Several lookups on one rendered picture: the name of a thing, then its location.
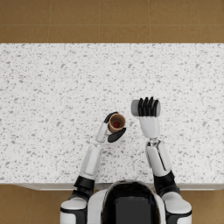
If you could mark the dark round robot body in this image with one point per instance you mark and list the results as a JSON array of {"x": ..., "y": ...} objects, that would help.
[{"x": 130, "y": 204}]

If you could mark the grey cup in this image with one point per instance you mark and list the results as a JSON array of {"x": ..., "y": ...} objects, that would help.
[{"x": 134, "y": 108}]

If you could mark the red berry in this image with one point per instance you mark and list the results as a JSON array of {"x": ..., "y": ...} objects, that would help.
[{"x": 116, "y": 124}]

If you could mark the brown cup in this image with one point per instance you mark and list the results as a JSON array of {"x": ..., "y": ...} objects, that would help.
[{"x": 116, "y": 123}]

